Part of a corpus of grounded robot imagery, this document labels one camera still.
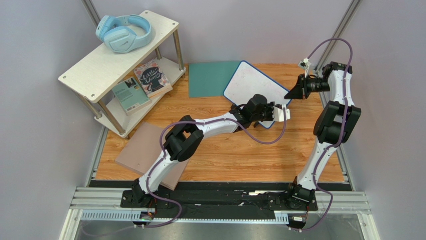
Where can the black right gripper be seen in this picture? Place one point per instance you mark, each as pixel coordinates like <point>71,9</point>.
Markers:
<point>306,87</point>

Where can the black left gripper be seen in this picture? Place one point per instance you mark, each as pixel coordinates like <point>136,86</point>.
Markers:
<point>271,108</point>

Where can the blue framed whiteboard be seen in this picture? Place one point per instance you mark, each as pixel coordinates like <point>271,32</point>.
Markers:
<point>246,82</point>

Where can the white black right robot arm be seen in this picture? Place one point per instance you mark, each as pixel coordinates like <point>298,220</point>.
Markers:
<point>333,127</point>

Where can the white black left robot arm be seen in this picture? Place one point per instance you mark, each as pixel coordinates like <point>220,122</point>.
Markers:
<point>180,141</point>

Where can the teal mat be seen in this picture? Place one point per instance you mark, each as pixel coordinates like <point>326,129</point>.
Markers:
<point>209,79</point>

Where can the floral cover book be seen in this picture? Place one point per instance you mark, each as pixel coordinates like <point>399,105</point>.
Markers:
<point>152,79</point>

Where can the pink square board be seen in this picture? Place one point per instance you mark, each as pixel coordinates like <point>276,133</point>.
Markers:
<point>143,150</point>

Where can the teal cover book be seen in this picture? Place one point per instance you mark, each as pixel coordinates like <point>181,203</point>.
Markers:
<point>131,96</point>

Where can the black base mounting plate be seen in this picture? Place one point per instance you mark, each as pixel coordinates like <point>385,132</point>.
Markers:
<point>224,201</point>

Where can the light blue headphones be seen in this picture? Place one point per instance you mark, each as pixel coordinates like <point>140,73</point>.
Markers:
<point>115,33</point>

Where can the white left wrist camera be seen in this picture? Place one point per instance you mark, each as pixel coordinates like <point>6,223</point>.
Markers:
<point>281,113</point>

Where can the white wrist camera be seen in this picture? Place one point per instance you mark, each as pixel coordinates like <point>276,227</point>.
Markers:
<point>305,64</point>
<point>281,113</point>

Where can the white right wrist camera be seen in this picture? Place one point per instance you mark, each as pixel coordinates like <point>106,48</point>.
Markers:
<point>305,64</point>

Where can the aluminium frame rail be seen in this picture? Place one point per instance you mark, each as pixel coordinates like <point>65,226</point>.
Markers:
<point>109,204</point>

